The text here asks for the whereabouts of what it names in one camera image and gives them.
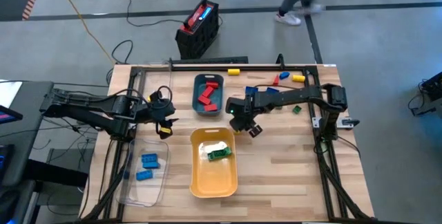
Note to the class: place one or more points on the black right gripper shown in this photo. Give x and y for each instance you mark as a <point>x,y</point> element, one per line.
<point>239,111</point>

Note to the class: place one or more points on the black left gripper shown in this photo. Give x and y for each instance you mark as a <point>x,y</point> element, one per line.
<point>160,110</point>

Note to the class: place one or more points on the long yellow block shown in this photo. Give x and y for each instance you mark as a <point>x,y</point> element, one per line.
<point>237,132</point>

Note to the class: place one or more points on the blue rectangular block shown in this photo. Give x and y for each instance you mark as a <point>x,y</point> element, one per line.
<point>251,89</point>
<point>144,175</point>
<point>151,165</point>
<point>149,157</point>
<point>273,90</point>

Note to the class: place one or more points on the long red block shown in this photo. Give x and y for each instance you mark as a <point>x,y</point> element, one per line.
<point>208,91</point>

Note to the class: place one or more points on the red arch block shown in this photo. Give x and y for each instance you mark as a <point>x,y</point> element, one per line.
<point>212,84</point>

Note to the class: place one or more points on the small green block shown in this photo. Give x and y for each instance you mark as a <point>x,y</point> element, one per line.
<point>211,156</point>
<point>220,153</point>
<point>227,151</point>
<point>297,109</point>

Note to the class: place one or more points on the red triangular block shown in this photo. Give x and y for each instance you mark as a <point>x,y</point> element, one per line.
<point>275,80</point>

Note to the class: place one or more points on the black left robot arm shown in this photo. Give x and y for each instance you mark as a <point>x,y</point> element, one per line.
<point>103,108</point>

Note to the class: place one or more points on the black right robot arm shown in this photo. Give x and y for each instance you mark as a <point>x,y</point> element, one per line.
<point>293,96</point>

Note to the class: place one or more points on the teal plastic bin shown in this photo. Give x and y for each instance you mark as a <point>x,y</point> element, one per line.
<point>220,94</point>

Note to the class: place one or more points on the clear plastic bin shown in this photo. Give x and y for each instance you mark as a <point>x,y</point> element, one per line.
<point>152,79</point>
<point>159,189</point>

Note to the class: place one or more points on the blue rounded block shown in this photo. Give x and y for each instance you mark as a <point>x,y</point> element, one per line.
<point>284,75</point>

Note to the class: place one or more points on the orange plastic bin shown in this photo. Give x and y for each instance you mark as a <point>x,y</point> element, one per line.
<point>214,179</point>

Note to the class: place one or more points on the black and red toolbox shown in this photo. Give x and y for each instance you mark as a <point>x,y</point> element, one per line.
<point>197,40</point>

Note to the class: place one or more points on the red power unit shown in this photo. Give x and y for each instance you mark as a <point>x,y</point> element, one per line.
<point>198,18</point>

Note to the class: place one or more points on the black side desk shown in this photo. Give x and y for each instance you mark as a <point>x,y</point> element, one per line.
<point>24,141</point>

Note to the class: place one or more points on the small tilted monitor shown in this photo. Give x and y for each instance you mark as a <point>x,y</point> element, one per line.
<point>8,116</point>

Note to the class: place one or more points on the white paper sheet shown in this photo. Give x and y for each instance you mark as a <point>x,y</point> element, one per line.
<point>8,92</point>

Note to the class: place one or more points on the dark screen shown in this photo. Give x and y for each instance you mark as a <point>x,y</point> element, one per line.
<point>4,161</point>

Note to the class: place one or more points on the black floor equipment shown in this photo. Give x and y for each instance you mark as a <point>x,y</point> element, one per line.
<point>430,94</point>

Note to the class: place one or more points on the black frame clamp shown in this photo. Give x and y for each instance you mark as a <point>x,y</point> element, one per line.
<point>280,61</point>

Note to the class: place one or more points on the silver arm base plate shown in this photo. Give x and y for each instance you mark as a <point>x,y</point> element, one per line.
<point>347,122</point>

